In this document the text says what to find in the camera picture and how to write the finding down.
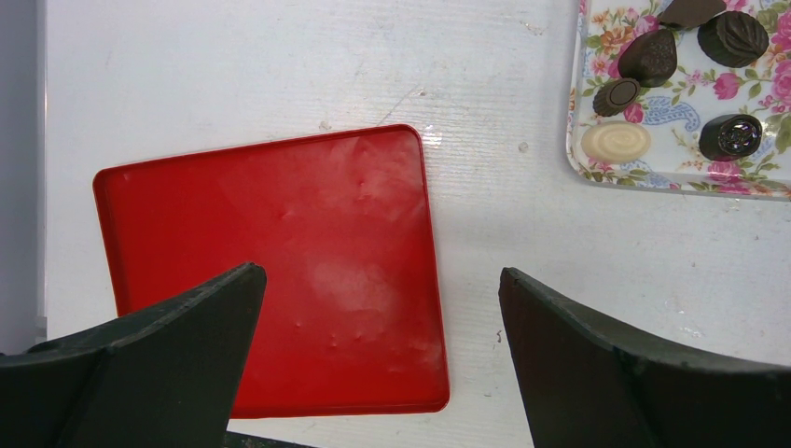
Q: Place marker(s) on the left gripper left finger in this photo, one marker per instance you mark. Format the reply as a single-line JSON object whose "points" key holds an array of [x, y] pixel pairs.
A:
{"points": [[164, 376]]}

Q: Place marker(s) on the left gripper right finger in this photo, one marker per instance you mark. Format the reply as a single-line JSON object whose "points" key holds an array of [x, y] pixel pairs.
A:
{"points": [[587, 379]]}

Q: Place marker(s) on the white swirl oval chocolate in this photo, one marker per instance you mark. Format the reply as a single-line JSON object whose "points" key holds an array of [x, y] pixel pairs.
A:
{"points": [[616, 142]]}

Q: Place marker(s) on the dark rose round chocolate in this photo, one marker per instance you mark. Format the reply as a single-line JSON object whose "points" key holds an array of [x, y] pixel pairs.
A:
{"points": [[730, 137]]}

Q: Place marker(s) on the dark round ridged chocolate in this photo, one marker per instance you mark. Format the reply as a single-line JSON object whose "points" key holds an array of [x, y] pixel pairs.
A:
{"points": [[615, 96]]}

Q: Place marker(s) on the dark teardrop chocolate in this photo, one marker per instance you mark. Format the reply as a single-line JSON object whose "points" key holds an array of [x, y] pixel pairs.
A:
{"points": [[651, 58]]}

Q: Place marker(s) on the dark leaf chocolate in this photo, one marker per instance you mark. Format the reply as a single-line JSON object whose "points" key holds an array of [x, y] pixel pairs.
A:
{"points": [[733, 39]]}

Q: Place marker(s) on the red box lid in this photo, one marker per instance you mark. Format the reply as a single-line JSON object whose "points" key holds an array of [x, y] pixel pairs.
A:
{"points": [[351, 320]]}

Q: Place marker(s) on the floral rectangular tray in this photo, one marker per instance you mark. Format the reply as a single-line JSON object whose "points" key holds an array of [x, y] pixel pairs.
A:
{"points": [[675, 113]]}

